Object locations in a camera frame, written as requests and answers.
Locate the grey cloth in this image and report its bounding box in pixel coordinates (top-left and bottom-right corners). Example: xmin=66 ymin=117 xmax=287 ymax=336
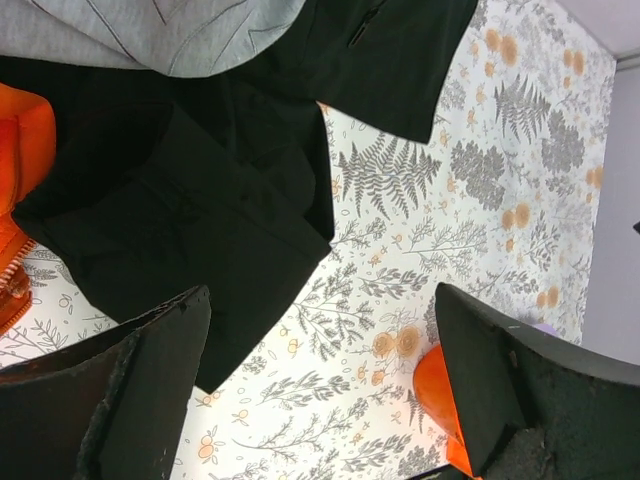
xmin=1 ymin=0 xmax=304 ymax=78

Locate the floral patterned table mat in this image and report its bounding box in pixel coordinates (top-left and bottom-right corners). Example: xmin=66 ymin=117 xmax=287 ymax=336
xmin=1 ymin=1 xmax=614 ymax=479

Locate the black cloth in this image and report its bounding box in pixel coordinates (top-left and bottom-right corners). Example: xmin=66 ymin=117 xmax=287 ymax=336
xmin=1 ymin=0 xmax=477 ymax=391

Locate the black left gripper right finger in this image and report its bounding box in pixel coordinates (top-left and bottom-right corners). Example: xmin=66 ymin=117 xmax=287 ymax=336
xmin=435 ymin=283 xmax=639 ymax=479

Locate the orange cloth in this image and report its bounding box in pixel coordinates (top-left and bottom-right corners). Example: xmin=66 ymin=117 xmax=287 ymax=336
xmin=0 ymin=83 xmax=57 ymax=337

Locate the orange bowl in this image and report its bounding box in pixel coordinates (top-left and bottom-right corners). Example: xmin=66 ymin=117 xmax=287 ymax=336
xmin=413 ymin=344 xmax=475 ymax=479

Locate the lavender plastic bowl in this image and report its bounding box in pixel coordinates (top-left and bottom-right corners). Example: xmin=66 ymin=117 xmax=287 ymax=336
xmin=534 ymin=323 xmax=558 ymax=336

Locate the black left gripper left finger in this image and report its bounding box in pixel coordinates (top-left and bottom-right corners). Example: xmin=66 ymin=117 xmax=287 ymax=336
xmin=1 ymin=287 xmax=211 ymax=480

